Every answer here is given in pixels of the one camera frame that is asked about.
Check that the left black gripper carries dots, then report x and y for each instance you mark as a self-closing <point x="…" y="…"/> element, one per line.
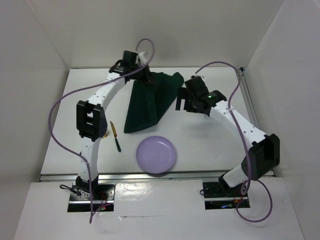
<point x="148" y="79"/>

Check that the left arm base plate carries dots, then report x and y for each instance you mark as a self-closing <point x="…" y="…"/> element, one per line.
<point x="79" y="200"/>

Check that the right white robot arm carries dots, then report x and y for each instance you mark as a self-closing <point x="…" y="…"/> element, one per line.
<point x="262" y="150"/>

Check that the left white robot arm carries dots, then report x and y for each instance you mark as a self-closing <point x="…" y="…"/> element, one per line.
<point x="91" y="120"/>

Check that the lilac plastic plate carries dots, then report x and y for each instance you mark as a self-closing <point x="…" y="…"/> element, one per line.
<point x="156" y="155"/>

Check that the gold fork green handle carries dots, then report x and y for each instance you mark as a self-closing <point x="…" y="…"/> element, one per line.
<point x="107" y="133"/>

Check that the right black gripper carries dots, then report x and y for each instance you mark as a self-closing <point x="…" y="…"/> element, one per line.
<point x="183" y="93"/>

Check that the aluminium rail front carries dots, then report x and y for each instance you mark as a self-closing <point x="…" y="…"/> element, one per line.
<point x="173" y="175"/>

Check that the dark green cloth napkin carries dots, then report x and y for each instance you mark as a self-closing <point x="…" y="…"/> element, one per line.
<point x="148" y="103"/>

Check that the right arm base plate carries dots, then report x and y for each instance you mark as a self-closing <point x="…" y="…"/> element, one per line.
<point x="217" y="199"/>

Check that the gold knife green handle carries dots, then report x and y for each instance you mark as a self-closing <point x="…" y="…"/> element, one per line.
<point x="115" y="136"/>

